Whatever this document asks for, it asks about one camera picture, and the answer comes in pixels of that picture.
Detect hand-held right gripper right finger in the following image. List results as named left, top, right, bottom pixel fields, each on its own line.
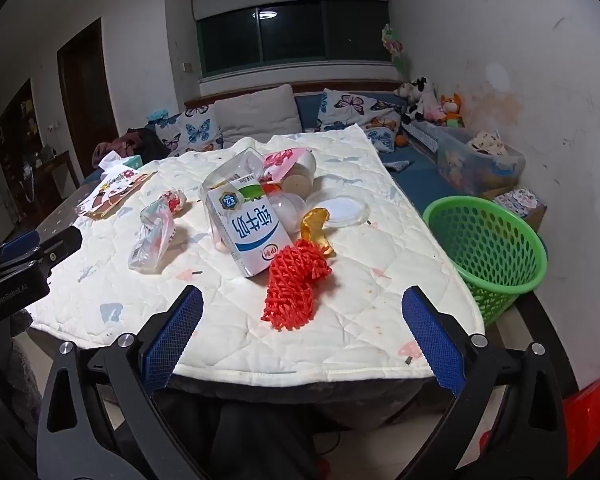
left=401, top=285, right=568, bottom=480

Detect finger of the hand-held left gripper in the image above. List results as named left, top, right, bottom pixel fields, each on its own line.
left=0, top=232, right=41, bottom=271
left=7, top=226, right=83, bottom=281

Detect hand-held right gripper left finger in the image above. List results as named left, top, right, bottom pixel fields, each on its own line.
left=36, top=285, right=204, bottom=480

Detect clear printed plastic bag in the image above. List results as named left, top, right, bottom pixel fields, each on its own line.
left=128, top=199, right=176, bottom=275

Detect green plastic basket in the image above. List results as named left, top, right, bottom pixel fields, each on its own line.
left=422, top=195, right=548, bottom=328

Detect red clear candy wrapper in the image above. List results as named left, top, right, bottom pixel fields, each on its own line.
left=162, top=187, right=187, bottom=216

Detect red foam fruit net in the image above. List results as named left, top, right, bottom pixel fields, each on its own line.
left=260, top=240, right=332, bottom=332

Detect white blue milk carton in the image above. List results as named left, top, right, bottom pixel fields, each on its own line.
left=205, top=174, right=296, bottom=279

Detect round clear plastic lid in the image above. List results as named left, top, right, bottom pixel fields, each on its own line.
left=307, top=190, right=372, bottom=228

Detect amber plastic wrapper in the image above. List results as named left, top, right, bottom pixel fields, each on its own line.
left=300, top=206, right=337, bottom=258

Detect clear plastic cup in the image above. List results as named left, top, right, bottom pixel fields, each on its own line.
left=269, top=192, right=307, bottom=235

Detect clear bottle yellow label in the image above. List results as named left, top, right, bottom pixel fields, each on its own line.
left=200, top=147, right=267, bottom=203

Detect pink snack packet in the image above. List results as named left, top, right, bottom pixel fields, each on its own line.
left=262, top=147, right=311, bottom=181

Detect white paper cup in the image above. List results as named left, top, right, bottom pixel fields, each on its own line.
left=285, top=151, right=317, bottom=196

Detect cartoon picture book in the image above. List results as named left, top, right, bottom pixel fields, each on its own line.
left=75, top=167, right=158, bottom=221

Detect dark wooden side table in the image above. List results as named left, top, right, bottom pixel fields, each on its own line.
left=32, top=150, right=78, bottom=201

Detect cream quilted blanket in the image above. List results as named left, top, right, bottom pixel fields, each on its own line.
left=27, top=122, right=486, bottom=388

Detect teal tissue box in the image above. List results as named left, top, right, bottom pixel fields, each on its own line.
left=97, top=152, right=143, bottom=173

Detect dark shelf cabinet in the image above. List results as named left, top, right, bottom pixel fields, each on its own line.
left=0, top=77, right=43, bottom=201

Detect pile of dark clothes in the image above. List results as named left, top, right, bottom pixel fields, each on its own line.
left=92, top=127, right=171, bottom=171

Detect person's dark trousers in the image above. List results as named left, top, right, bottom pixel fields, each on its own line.
left=155, top=390, right=331, bottom=480

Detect dark wooden door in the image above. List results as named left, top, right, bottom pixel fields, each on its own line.
left=56, top=17, right=118, bottom=186

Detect blue sofa bed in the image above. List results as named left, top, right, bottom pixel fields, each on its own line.
left=80, top=91, right=481, bottom=216

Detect printed cardboard box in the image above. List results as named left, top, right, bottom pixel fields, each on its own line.
left=482, top=187, right=548, bottom=233

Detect clear plastic storage bin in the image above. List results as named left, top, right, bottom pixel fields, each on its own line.
left=437, top=127, right=526, bottom=196

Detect butterfly print pillow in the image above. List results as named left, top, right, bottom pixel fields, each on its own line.
left=364, top=126, right=400, bottom=153
left=147, top=105, right=224, bottom=158
left=317, top=88, right=406, bottom=131

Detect red plastic stool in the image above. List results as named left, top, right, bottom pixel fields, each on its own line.
left=560, top=377, right=600, bottom=478

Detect striped fabric box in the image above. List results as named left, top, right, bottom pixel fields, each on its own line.
left=405, top=122, right=439, bottom=154

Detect spotted cream cloth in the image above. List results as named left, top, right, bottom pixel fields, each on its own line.
left=467, top=130, right=509, bottom=157

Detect orange fox plush toy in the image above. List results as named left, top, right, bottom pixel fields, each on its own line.
left=440, top=92, right=466, bottom=128

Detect beige pillow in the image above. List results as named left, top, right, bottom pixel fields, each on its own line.
left=213, top=83, right=302, bottom=143

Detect cow plush toy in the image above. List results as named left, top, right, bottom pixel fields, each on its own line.
left=402, top=77, right=438, bottom=123

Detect brown wooden headboard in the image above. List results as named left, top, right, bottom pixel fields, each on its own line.
left=184, top=79, right=406, bottom=111

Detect dark window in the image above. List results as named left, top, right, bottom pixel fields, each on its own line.
left=196, top=0, right=388, bottom=81

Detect green pink wall ornament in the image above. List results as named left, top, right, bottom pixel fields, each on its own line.
left=381, top=24, right=412, bottom=78

